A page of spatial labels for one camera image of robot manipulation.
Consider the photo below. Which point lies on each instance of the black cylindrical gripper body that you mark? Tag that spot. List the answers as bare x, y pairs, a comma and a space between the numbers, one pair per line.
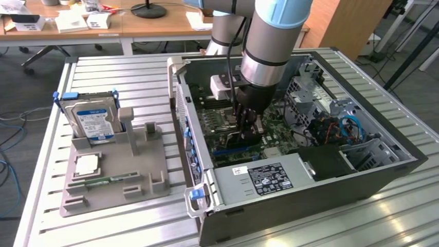
255, 97

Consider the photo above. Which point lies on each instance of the green GPU card black cooler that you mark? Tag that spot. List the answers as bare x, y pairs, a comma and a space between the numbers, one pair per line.
241, 145

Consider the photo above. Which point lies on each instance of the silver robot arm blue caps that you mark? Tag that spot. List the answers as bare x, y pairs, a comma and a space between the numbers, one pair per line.
267, 38

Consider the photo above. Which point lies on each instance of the green motherboard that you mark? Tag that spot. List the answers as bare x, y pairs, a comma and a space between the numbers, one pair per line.
278, 128

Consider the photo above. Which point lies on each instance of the CPU socket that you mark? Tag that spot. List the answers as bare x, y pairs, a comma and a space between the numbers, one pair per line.
226, 118

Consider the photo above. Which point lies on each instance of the silver chipset heatsink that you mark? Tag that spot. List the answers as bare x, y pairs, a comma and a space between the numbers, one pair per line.
273, 152

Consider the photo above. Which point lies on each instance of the blue expansion slot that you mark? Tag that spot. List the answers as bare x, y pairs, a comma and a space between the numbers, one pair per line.
221, 153

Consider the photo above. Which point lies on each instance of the perforated metal disk bay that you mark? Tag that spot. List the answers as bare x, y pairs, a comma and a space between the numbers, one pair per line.
309, 103

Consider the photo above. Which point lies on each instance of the blue slot retention clip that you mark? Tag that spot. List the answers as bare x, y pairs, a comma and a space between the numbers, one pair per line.
187, 133

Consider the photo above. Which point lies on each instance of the black plastic shroud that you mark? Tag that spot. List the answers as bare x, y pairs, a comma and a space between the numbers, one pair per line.
326, 162

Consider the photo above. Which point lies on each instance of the silver power supply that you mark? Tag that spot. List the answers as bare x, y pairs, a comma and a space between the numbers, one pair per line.
241, 187

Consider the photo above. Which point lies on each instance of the blue case latch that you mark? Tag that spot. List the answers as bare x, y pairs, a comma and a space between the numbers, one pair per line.
197, 194

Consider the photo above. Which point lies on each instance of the white paper stack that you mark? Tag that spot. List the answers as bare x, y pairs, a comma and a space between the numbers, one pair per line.
195, 23

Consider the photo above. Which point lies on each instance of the slanted metal disk bay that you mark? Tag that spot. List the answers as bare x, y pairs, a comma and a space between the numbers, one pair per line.
370, 154

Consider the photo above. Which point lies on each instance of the open black PC case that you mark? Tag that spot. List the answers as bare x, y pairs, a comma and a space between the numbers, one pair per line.
309, 205

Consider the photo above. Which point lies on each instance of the wooden cabinet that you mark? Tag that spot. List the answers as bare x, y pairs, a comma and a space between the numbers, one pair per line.
350, 25

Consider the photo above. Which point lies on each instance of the wooden desk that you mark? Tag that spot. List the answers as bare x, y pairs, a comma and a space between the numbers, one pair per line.
154, 25

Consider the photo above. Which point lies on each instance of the grey parts rack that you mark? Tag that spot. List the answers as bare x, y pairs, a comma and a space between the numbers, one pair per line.
113, 167

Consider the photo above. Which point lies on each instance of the silver hard disk blue label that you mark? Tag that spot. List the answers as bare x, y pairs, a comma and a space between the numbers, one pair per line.
89, 123

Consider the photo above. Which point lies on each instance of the black lamp base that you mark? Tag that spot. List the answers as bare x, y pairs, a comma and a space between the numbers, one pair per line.
149, 11

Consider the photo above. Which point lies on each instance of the black stand pole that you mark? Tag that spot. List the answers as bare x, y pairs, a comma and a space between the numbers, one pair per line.
412, 59

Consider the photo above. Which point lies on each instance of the green RAM stick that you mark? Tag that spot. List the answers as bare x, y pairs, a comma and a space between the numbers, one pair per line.
99, 181

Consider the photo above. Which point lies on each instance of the silver CPU chip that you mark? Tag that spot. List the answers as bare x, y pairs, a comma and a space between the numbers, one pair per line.
86, 164

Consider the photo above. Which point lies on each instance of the blue disk caddy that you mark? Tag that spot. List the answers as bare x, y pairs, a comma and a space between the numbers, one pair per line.
70, 96

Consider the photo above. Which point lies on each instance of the small white printed box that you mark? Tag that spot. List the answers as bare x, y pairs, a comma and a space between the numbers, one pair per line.
98, 21

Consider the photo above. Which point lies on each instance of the open white cardboard box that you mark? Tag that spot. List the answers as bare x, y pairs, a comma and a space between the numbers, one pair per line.
73, 24

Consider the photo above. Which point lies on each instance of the black chair base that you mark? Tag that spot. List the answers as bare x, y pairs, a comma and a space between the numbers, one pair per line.
29, 70

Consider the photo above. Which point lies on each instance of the white box black print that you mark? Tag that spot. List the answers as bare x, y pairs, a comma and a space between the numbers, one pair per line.
29, 26

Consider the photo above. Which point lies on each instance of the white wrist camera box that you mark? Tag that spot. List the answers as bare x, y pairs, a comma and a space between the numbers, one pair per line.
221, 87

